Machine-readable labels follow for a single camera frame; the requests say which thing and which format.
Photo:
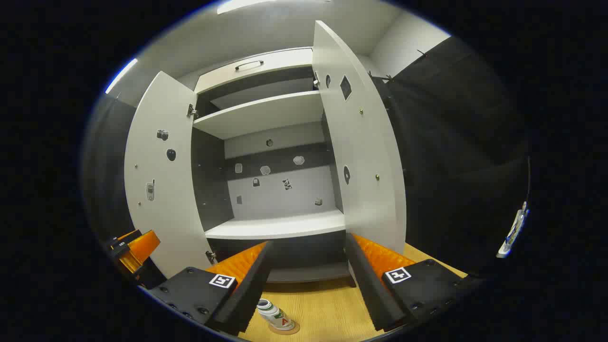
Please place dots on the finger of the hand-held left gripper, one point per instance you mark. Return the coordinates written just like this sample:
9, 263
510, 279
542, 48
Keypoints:
140, 249

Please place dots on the clear plastic bottle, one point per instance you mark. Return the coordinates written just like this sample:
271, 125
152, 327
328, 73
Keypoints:
517, 225

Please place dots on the round cork coaster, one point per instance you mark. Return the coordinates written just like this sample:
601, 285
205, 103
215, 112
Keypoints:
292, 330

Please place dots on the white drink bottle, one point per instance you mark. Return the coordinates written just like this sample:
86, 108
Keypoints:
273, 313

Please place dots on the narrow ceiling light strip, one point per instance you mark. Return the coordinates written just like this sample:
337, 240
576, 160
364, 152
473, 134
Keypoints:
121, 76

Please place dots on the large ceiling light panel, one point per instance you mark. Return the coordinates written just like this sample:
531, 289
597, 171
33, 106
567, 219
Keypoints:
242, 4

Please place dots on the white cabinet drawer front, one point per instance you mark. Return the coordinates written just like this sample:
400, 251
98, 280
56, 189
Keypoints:
275, 69

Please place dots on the black backdrop cloth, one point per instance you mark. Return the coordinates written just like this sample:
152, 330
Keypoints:
451, 142

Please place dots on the small white side table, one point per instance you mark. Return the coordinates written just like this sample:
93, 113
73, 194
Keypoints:
504, 249

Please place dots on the white cabinet door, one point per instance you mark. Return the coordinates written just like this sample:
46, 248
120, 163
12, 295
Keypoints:
161, 190
365, 156

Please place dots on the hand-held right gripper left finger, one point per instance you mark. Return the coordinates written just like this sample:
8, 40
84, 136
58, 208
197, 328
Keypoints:
247, 285

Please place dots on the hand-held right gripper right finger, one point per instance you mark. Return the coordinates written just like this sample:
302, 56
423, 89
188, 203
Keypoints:
368, 285

